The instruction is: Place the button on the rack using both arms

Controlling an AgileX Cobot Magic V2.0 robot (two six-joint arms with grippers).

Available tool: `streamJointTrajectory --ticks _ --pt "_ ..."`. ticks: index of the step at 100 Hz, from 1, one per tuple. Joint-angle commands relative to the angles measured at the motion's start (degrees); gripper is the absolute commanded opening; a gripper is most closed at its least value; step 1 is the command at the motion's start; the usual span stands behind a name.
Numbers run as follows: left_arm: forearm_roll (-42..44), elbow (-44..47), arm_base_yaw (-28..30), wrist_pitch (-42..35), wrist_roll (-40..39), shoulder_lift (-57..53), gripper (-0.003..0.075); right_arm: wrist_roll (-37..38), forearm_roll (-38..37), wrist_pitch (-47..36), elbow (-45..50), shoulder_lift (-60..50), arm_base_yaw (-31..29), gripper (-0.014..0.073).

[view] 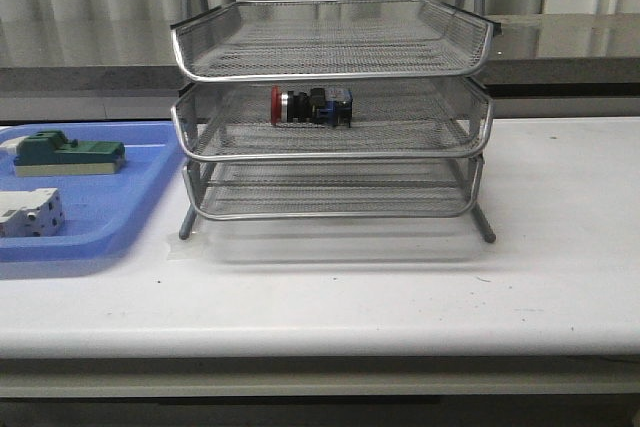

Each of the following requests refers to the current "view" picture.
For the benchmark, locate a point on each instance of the green and beige switch block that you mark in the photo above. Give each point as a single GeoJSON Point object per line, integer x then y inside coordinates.
{"type": "Point", "coordinates": [52, 153]}

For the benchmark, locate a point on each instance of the silver mesh top tray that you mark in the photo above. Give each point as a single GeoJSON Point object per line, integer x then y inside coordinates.
{"type": "Point", "coordinates": [264, 41]}

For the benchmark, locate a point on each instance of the red emergency stop button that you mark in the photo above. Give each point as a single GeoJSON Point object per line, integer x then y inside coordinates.
{"type": "Point", "coordinates": [328, 106]}

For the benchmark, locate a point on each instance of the grey metal rack frame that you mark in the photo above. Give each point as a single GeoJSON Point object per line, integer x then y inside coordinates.
{"type": "Point", "coordinates": [487, 227]}

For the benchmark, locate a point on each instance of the white circuit breaker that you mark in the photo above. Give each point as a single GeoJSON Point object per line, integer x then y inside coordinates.
{"type": "Point", "coordinates": [34, 213]}

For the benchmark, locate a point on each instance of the blue plastic tray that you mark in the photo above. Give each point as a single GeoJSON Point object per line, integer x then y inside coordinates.
{"type": "Point", "coordinates": [103, 213]}

